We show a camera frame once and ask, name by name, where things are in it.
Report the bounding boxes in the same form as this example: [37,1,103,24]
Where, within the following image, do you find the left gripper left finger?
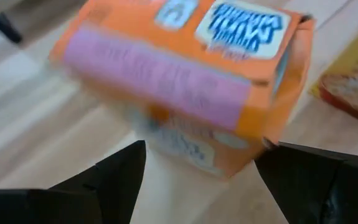
[0,139,147,224]

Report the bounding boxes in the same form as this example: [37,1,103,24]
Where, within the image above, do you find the Frosted Mini Wheats orange box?
[141,108,262,181]
[48,0,316,146]

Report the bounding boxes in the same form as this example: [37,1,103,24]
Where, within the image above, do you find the Corn Pops yellow cereal box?
[308,17,358,127]

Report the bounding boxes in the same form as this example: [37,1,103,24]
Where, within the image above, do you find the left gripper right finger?
[255,141,358,224]

